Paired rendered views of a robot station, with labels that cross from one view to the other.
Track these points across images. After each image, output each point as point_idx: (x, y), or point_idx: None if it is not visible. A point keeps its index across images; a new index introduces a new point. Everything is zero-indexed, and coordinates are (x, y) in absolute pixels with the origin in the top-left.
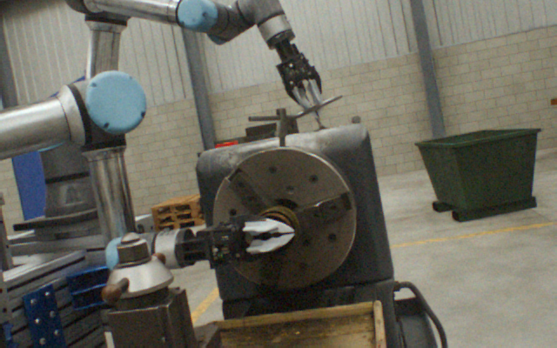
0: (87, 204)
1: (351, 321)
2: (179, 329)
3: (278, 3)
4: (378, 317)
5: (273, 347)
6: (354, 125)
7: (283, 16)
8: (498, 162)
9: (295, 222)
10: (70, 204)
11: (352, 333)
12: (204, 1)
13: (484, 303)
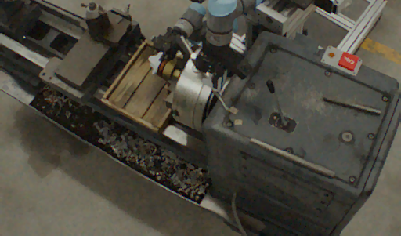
0: None
1: (157, 116)
2: (91, 25)
3: (210, 23)
4: (140, 119)
5: (159, 82)
6: (213, 121)
7: (207, 30)
8: None
9: (166, 78)
10: None
11: (145, 110)
12: None
13: None
